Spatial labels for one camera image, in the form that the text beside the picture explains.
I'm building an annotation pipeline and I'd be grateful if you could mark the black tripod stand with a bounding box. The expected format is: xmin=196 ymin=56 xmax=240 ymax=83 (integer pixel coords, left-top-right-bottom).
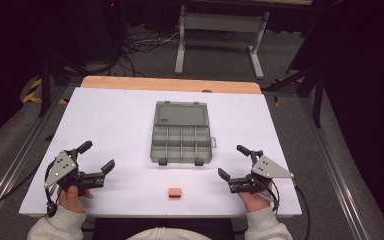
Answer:
xmin=262 ymin=64 xmax=326 ymax=129
xmin=34 ymin=0 xmax=93 ymax=118

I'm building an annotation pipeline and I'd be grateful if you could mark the grey clear compartment box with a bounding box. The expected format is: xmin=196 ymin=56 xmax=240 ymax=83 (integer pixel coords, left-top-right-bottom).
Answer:
xmin=149 ymin=100 xmax=218 ymax=167

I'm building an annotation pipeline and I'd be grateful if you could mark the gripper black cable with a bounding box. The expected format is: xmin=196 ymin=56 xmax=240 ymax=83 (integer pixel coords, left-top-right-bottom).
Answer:
xmin=271 ymin=179 xmax=312 ymax=240
xmin=0 ymin=159 xmax=61 ymax=218

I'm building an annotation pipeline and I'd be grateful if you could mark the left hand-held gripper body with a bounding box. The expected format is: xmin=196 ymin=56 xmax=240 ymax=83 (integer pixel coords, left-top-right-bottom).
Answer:
xmin=44 ymin=149 xmax=105 ymax=198

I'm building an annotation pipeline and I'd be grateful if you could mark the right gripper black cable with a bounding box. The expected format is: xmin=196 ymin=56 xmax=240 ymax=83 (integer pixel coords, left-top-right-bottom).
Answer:
xmin=271 ymin=179 xmax=312 ymax=240

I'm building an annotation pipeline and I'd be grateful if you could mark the white metal table frame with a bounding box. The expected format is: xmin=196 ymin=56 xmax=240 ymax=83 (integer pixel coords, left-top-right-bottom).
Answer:
xmin=174 ymin=4 xmax=271 ymax=80

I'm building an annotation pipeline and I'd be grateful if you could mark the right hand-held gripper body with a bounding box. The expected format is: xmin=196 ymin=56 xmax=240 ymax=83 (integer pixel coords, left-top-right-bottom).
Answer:
xmin=229 ymin=150 xmax=295 ymax=195

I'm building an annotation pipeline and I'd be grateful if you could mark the small orange block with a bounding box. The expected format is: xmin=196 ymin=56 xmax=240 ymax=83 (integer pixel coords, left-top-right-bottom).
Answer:
xmin=168 ymin=187 xmax=183 ymax=200

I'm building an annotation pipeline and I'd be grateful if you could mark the yellow black floor tape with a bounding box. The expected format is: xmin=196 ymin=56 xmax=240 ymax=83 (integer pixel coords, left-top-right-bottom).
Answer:
xmin=21 ymin=78 xmax=69 ymax=106

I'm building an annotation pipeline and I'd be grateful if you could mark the person's right hand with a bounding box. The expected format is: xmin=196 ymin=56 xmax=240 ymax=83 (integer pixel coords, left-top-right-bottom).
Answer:
xmin=238 ymin=182 xmax=275 ymax=214

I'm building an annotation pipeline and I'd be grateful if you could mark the person's left hand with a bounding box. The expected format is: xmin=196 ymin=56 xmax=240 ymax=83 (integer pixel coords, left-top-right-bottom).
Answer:
xmin=57 ymin=185 xmax=94 ymax=214

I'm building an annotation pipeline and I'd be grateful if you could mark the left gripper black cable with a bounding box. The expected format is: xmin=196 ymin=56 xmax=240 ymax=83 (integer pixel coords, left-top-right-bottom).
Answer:
xmin=0 ymin=159 xmax=61 ymax=218

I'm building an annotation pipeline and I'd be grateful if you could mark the bundle of floor cables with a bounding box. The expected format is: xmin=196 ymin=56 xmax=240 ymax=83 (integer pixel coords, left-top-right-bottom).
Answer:
xmin=111 ymin=28 xmax=181 ymax=78

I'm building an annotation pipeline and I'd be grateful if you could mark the person's torso and lap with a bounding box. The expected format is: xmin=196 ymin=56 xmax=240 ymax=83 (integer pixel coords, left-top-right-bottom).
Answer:
xmin=91 ymin=218 xmax=239 ymax=240

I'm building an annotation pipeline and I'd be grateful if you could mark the wooden table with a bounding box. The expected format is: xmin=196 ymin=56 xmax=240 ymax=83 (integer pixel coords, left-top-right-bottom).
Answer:
xmin=80 ymin=75 xmax=263 ymax=95

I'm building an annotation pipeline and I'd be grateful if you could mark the aluminium floor rail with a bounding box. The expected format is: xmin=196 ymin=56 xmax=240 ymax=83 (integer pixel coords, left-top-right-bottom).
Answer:
xmin=0 ymin=85 xmax=68 ymax=229
xmin=299 ymin=96 xmax=372 ymax=240

